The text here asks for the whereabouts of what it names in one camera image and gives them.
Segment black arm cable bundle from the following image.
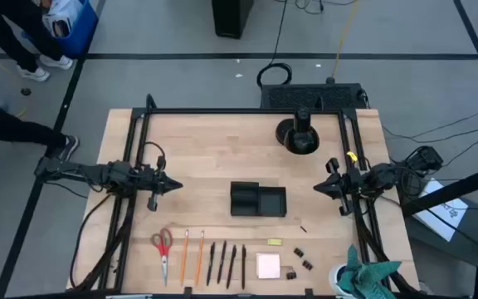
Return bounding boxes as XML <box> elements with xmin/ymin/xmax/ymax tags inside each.
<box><xmin>69</xmin><ymin>193</ymin><xmax>136</xmax><ymax>292</ymax></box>
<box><xmin>353</xmin><ymin>199</ymin><xmax>418</xmax><ymax>298</ymax></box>

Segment yellow hanging cable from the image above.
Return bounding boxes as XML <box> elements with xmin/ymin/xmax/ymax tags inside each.
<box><xmin>330</xmin><ymin>0</ymin><xmax>360</xmax><ymax>80</ymax></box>
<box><xmin>0</xmin><ymin>41</ymin><xmax>29</xmax><ymax>120</ymax></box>

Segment white paper sheet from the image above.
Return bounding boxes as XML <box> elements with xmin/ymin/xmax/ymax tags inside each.
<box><xmin>412</xmin><ymin>178</ymin><xmax>470</xmax><ymax>243</ymax></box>

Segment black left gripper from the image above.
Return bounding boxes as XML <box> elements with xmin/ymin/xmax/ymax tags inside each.
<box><xmin>112</xmin><ymin>155</ymin><xmax>183</xmax><ymax>213</ymax></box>

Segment red handled scissors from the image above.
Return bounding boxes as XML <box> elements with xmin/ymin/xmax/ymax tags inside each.
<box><xmin>150</xmin><ymin>227</ymin><xmax>174</xmax><ymax>287</ymax></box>

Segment white printed package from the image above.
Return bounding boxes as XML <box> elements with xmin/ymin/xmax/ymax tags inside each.
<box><xmin>41</xmin><ymin>0</ymin><xmax>83</xmax><ymax>38</ymax></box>

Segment person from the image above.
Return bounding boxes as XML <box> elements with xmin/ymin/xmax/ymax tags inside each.
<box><xmin>0</xmin><ymin>70</ymin><xmax>80</xmax><ymax>163</ymax></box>
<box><xmin>0</xmin><ymin>0</ymin><xmax>75</xmax><ymax>83</ymax></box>

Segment black metal stand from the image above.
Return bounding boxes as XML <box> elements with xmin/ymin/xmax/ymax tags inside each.
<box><xmin>400</xmin><ymin>159</ymin><xmax>478</xmax><ymax>299</ymax></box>

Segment orange pencil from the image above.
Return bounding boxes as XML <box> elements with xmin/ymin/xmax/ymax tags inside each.
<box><xmin>193</xmin><ymin>230</ymin><xmax>206</xmax><ymax>287</ymax></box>

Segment white plant pot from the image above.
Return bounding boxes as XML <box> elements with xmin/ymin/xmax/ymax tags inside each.
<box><xmin>329</xmin><ymin>264</ymin><xmax>359</xmax><ymax>298</ymax></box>

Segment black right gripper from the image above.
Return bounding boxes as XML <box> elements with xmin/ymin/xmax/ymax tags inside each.
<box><xmin>313</xmin><ymin>157</ymin><xmax>367</xmax><ymax>217</ymax></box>

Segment black mesh desk organizer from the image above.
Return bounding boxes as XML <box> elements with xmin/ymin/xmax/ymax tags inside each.
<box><xmin>229</xmin><ymin>180</ymin><xmax>288</xmax><ymax>218</ymax></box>

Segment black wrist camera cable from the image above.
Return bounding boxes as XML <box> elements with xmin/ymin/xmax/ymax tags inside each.
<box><xmin>138</xmin><ymin>140</ymin><xmax>168</xmax><ymax>169</ymax></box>

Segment blue plastic bin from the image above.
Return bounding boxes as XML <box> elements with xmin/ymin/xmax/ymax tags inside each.
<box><xmin>21</xmin><ymin>0</ymin><xmax>100</xmax><ymax>59</ymax></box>

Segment black aluminium table frame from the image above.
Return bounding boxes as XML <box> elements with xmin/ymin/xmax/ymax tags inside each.
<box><xmin>97</xmin><ymin>93</ymin><xmax>393</xmax><ymax>299</ymax></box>

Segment black coiled floor cable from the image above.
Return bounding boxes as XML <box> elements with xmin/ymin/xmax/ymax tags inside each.
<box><xmin>256</xmin><ymin>0</ymin><xmax>294</xmax><ymax>89</ymax></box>

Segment black perforated case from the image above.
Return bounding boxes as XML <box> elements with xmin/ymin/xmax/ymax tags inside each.
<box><xmin>259</xmin><ymin>82</ymin><xmax>368</xmax><ymax>111</ymax></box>

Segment teal artificial plant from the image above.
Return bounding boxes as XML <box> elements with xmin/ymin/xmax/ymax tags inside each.
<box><xmin>337</xmin><ymin>243</ymin><xmax>402</xmax><ymax>299</ymax></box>

